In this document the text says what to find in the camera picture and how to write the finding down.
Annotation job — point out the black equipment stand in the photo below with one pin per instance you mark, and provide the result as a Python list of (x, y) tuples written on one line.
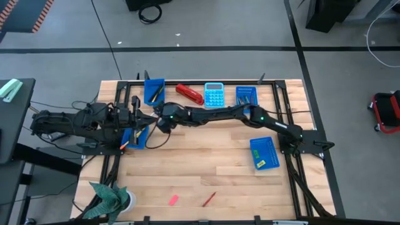
[(328, 14)]

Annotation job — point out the pink eraser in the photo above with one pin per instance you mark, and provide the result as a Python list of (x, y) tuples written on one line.
[(174, 200)]

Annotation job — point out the blue plastic bin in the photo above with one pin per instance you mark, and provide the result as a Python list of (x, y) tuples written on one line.
[(143, 141), (247, 90), (148, 86), (268, 150)]

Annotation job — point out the black desk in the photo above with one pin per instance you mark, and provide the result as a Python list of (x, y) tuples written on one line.
[(15, 125)]

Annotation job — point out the red crayon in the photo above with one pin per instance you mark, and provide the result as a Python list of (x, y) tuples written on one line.
[(252, 100), (208, 199)]

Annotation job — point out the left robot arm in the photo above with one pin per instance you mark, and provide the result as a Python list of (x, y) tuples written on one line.
[(62, 122)]

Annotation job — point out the cyan calculator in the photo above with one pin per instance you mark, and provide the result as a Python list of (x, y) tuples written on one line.
[(214, 95)]

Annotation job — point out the white plant pot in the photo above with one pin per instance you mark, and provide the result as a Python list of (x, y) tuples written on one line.
[(132, 200)]

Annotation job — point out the black box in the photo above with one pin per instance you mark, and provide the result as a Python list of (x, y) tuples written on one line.
[(140, 3)]

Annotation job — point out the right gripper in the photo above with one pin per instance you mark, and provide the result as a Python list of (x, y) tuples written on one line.
[(172, 117)]

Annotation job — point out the hazard striped platform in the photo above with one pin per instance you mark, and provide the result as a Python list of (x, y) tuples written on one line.
[(22, 12)]

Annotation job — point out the grey crayon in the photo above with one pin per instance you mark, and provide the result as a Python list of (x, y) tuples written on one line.
[(247, 100)]

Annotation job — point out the red stapler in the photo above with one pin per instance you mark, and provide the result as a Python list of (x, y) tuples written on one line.
[(189, 93)]

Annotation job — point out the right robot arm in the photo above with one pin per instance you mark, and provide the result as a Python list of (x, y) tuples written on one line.
[(218, 114)]

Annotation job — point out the yellow marker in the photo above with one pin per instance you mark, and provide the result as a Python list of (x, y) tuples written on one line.
[(158, 93)]

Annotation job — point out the green leafy plant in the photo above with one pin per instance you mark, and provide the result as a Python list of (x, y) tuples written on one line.
[(107, 201)]

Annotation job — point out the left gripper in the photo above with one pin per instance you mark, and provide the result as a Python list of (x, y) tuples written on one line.
[(136, 118)]

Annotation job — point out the red and black cart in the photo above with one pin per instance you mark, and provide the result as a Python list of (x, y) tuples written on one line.
[(387, 112)]

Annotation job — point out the mint green stapler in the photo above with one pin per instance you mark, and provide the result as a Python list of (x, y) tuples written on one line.
[(11, 89)]

